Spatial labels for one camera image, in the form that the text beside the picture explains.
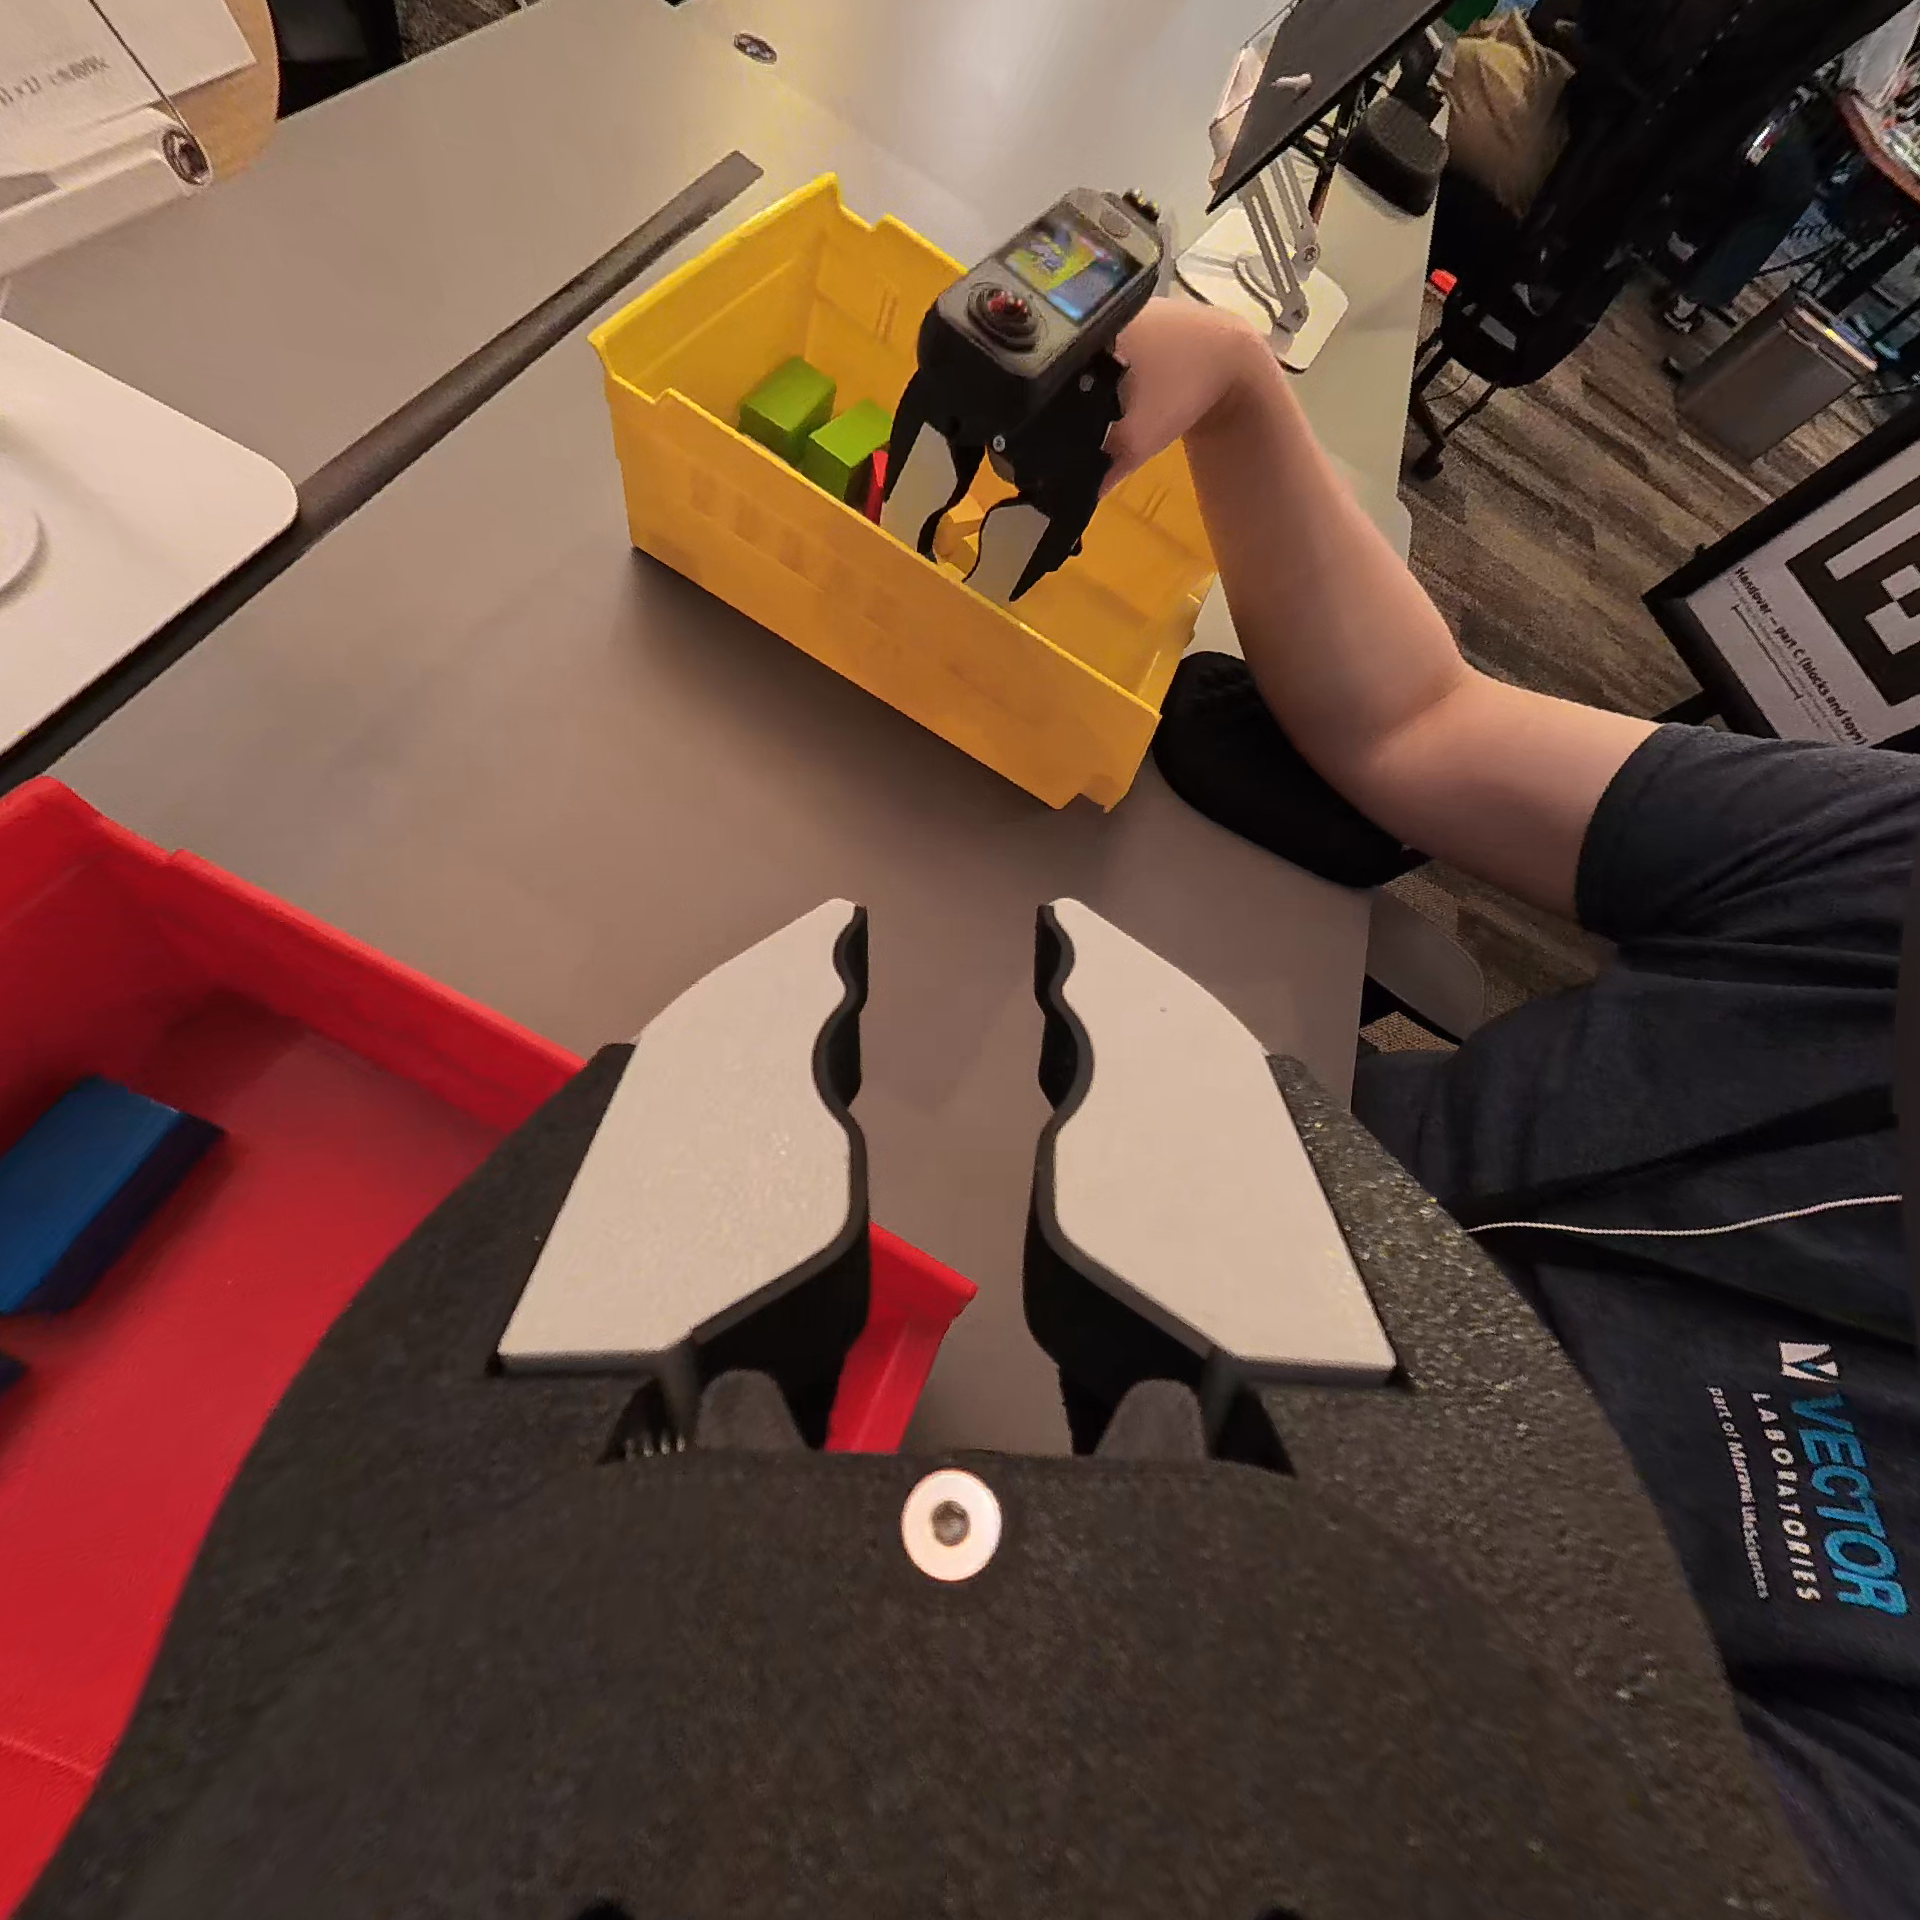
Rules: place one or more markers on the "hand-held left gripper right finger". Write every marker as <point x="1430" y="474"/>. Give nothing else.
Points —
<point x="1202" y="1184"/>

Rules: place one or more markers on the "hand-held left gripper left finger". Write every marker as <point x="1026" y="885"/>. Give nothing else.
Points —
<point x="692" y="1184"/>

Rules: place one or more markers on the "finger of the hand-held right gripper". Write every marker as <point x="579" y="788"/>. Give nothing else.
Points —
<point x="923" y="481"/>
<point x="1013" y="548"/>

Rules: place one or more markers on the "yellow plastic bin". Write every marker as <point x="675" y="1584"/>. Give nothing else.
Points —
<point x="840" y="600"/>

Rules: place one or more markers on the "red plastic bin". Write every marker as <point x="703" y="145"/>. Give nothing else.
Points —
<point x="226" y="1425"/>

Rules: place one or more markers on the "person's right forearm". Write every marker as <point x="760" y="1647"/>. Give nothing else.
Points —
<point x="1320" y="600"/>

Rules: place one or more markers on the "person's right hand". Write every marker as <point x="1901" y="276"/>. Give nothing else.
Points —
<point x="1178" y="383"/>

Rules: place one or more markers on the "red wooden cube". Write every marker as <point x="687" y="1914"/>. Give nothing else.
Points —
<point x="876" y="488"/>

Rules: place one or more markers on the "green rectangular wooden block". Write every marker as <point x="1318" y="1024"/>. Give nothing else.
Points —
<point x="850" y="441"/>
<point x="788" y="402"/>

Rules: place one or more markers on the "black foam pad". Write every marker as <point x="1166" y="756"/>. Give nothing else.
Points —
<point x="1261" y="780"/>

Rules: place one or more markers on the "white stand with dark board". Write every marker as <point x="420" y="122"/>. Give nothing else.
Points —
<point x="1307" y="77"/>

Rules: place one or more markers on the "tan bag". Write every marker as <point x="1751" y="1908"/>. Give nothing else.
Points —
<point x="1501" y="89"/>

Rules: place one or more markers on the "black office chair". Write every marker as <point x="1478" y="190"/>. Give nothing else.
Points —
<point x="1589" y="182"/>

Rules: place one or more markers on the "grey storage box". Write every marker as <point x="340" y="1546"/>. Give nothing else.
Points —
<point x="1779" y="375"/>

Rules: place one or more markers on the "instruction sheet stand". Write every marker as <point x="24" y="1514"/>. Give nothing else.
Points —
<point x="119" y="525"/>

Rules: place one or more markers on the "framed tag sign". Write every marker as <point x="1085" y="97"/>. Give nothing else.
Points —
<point x="1845" y="600"/>

